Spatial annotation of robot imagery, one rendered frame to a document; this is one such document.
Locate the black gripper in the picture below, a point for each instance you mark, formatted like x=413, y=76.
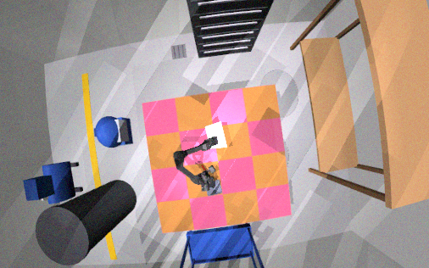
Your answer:
x=210, y=169

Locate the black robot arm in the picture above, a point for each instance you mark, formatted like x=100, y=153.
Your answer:
x=179, y=156

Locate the grey square panel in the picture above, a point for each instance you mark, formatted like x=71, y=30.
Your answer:
x=214, y=188

